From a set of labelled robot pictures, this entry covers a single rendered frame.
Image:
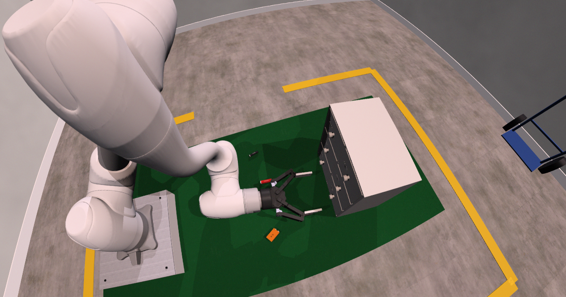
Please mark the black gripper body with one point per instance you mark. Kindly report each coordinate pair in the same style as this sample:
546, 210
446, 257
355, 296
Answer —
271, 203

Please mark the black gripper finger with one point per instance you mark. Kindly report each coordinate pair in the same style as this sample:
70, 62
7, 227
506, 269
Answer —
293, 174
301, 214

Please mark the small grey chest of drawers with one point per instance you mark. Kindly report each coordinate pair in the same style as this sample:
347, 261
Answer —
381, 160

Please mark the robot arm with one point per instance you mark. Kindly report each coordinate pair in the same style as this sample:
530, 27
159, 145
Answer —
99, 66

